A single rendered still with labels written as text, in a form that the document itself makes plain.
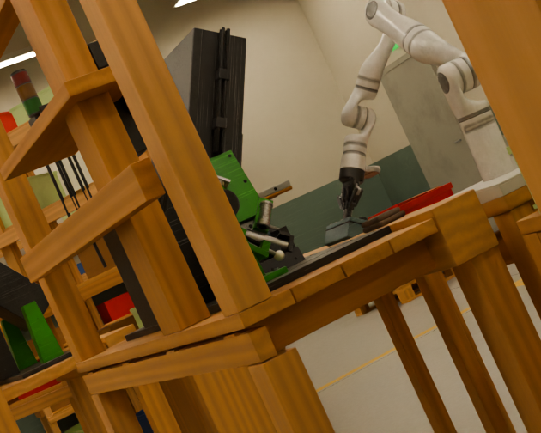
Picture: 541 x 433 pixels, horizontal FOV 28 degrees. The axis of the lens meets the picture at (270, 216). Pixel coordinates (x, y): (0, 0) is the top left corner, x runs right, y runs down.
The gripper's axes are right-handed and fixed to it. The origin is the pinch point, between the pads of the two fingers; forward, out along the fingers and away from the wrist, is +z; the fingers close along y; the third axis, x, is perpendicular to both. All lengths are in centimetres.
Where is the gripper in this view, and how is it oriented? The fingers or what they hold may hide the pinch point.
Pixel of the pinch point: (347, 216)
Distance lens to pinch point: 316.6
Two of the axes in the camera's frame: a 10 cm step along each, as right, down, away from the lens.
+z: -1.3, 9.6, -2.6
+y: 4.0, -1.9, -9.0
